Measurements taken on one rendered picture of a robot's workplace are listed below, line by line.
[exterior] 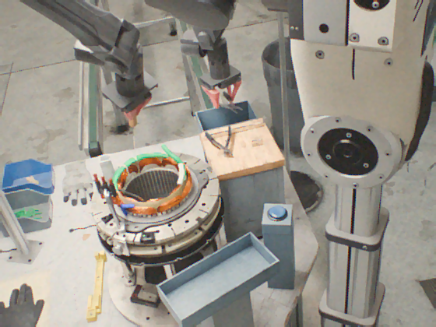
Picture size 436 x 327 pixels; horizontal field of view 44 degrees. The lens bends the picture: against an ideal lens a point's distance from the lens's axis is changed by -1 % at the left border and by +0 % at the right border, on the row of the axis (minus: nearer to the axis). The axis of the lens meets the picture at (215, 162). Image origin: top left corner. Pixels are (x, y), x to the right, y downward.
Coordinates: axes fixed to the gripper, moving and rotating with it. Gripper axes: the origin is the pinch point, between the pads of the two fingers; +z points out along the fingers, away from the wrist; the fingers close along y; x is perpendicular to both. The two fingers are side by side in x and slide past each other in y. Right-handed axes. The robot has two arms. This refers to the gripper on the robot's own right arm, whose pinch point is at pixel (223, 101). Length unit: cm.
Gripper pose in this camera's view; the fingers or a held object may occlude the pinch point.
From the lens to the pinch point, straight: 157.9
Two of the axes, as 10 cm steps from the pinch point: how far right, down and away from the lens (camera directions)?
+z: 1.2, 7.6, 6.3
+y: -8.3, 4.3, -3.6
